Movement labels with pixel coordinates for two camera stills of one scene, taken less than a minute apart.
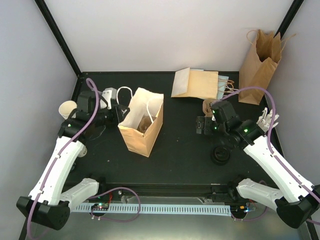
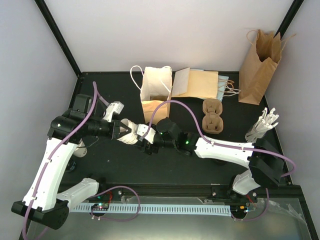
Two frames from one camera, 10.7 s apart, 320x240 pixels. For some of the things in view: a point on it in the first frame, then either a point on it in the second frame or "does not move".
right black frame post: (289, 18) does not move
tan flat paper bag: (195, 84) does not move
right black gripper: (199, 122) -> (149, 149)
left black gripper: (117, 117) -> (115, 133)
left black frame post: (58, 36) does not move
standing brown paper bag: (258, 65) does not move
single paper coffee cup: (66, 107) -> (132, 137)
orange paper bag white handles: (142, 120) -> (155, 85)
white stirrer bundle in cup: (264, 121) does not move
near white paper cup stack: (83, 152) does not move
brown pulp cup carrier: (145, 123) -> (157, 97)
